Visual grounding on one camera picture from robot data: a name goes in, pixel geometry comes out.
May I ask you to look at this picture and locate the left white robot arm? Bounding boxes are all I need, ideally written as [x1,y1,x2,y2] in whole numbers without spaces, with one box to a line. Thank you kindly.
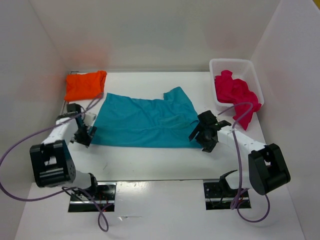
[29,103,100,200]

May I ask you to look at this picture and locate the teal t shirt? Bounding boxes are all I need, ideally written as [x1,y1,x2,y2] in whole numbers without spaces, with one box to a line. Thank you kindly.
[92,86,200,149]

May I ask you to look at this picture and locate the orange t shirt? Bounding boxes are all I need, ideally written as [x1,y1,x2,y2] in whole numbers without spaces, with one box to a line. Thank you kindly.
[64,70,107,102]

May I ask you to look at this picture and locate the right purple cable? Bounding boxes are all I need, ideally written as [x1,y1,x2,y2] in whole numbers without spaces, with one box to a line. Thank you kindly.
[217,101,271,223]

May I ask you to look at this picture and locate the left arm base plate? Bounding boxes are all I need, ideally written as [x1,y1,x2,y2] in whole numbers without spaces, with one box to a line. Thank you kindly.
[68,181,117,213]

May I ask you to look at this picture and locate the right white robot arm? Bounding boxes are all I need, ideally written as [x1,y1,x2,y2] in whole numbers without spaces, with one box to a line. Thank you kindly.
[188,110,291,197]

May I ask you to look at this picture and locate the purple cable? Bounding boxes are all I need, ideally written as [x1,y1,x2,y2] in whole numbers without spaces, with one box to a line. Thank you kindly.
[217,101,271,223]
[0,92,110,232]

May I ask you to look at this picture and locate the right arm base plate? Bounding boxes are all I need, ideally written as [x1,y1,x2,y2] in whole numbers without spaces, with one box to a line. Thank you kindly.
[203,180,238,211]

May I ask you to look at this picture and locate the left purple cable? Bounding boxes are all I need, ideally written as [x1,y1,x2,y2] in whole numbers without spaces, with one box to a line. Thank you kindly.
[0,92,110,232]

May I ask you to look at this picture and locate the pink t shirt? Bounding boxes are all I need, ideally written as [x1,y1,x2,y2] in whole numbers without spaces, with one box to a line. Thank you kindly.
[214,70,262,131]

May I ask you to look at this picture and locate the white plastic basket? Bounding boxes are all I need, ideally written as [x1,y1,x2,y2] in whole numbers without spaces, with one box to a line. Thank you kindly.
[209,58,265,110]

